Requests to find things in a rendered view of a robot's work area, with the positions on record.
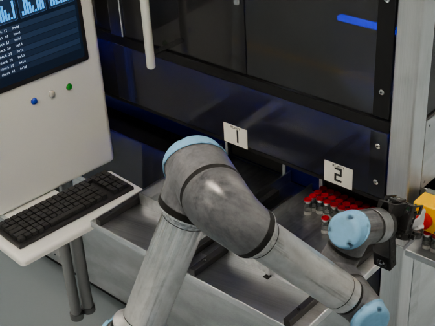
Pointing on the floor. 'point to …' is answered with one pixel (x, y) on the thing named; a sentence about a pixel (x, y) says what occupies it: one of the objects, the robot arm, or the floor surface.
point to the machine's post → (407, 137)
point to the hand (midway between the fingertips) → (417, 227)
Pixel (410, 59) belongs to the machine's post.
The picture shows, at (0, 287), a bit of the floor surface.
